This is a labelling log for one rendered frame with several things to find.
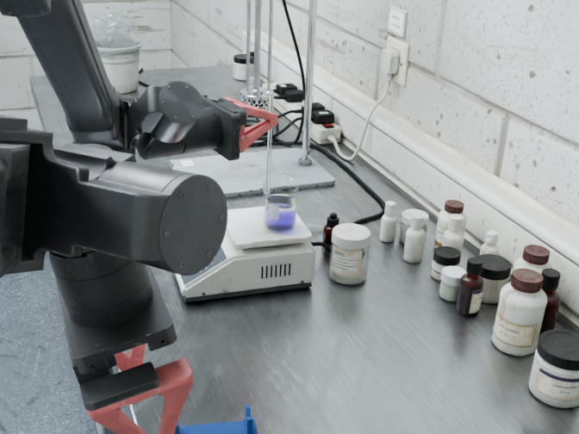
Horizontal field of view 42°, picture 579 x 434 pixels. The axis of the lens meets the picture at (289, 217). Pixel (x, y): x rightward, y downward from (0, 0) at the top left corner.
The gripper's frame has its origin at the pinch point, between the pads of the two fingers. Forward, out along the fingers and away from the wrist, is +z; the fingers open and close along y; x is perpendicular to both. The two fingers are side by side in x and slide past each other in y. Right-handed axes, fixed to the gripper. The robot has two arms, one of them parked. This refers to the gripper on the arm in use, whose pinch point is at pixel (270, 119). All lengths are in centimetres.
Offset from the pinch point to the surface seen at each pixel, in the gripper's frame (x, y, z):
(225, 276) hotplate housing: 21.5, -3.7, -8.9
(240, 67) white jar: 20, 101, 51
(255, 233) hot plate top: 16.6, -1.9, -3.1
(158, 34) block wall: 38, 231, 82
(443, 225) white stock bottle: 19.7, -7.6, 29.6
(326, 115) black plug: 19, 47, 44
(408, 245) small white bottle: 22.0, -7.4, 22.6
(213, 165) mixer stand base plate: 24, 43, 13
